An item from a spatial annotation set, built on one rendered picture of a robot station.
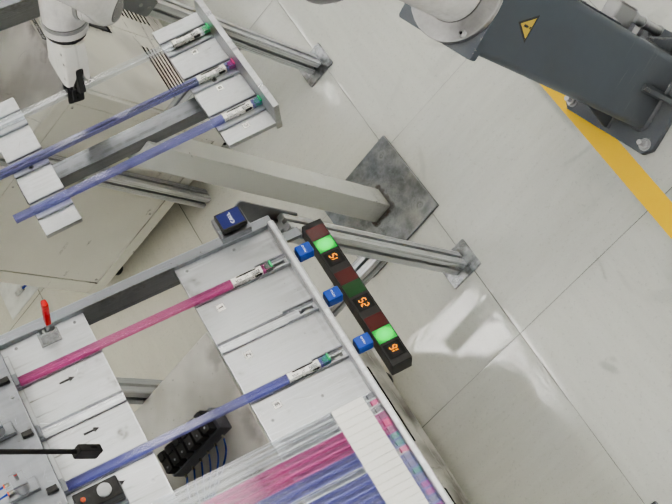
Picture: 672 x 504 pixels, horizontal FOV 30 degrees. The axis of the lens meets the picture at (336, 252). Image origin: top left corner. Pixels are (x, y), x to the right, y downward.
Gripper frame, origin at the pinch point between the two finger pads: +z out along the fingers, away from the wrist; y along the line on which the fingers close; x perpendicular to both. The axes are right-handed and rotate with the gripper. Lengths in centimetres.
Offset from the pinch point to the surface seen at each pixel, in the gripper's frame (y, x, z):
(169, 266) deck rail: 41.4, 0.7, 8.0
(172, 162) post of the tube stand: 14.0, 14.0, 13.6
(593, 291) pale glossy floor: 66, 88, 38
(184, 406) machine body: 47, 0, 47
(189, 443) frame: 58, -4, 43
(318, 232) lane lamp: 47, 28, 7
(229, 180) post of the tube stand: 14.0, 26.8, 25.5
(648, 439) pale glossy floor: 98, 81, 47
